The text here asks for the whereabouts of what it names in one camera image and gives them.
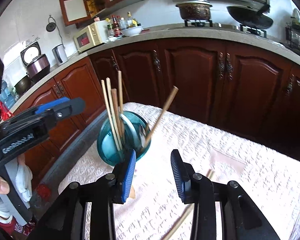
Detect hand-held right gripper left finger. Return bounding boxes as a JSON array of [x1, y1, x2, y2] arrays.
[[31, 149, 137, 240]]

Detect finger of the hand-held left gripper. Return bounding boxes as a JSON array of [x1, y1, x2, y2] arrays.
[[36, 99, 71, 114], [44, 97, 87, 125]]

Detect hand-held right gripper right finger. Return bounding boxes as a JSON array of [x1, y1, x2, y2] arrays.
[[170, 149, 278, 240]]

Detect teal-rimmed white utensil holder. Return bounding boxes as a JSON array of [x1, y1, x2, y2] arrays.
[[97, 110, 152, 167]]

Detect person's left forearm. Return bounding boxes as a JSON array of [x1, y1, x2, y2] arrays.
[[0, 217, 18, 235]]

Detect person's left hand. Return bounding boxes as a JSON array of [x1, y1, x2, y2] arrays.
[[0, 163, 33, 223]]

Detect red hanging decoration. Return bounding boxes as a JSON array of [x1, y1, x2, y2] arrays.
[[0, 101, 14, 120]]

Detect dark metal basin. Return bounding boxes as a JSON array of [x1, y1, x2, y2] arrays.
[[14, 74, 32, 94]]

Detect blue water jug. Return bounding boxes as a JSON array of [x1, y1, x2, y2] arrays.
[[0, 80, 17, 108]]

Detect rice cooker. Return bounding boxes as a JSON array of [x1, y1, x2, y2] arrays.
[[20, 41, 51, 80]]

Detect steel electric kettle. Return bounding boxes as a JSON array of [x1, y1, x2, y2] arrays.
[[52, 44, 68, 66]]

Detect white quilted tablecloth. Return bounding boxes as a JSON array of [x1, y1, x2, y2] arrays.
[[57, 102, 300, 240]]

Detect cream microwave oven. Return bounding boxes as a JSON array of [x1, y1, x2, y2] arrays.
[[73, 21, 109, 53]]

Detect green-capped bottle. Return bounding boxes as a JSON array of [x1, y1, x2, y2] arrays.
[[106, 18, 115, 37]]

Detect dark sauce bottle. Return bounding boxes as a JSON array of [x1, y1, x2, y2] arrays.
[[112, 15, 120, 37]]

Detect white bowl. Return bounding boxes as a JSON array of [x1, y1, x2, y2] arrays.
[[121, 25, 143, 37]]

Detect red patterned fabric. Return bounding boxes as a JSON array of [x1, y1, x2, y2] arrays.
[[15, 224, 36, 236]]

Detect wooden base cabinets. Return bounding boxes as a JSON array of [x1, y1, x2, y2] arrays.
[[7, 39, 300, 183]]

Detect grey stone countertop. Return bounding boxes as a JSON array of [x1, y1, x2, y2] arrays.
[[9, 24, 300, 115]]

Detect dark cooking pot with lid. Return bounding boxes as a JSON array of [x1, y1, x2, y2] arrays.
[[175, 0, 213, 20]]

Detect gas stove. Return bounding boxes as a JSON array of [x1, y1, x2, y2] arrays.
[[184, 19, 268, 38]]

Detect black wok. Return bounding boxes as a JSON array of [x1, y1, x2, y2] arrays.
[[227, 4, 274, 29]]

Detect black dish rack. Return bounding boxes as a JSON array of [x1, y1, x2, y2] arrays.
[[285, 9, 300, 58]]

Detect black wall-hung disc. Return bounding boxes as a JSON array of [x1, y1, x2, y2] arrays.
[[46, 16, 57, 32]]

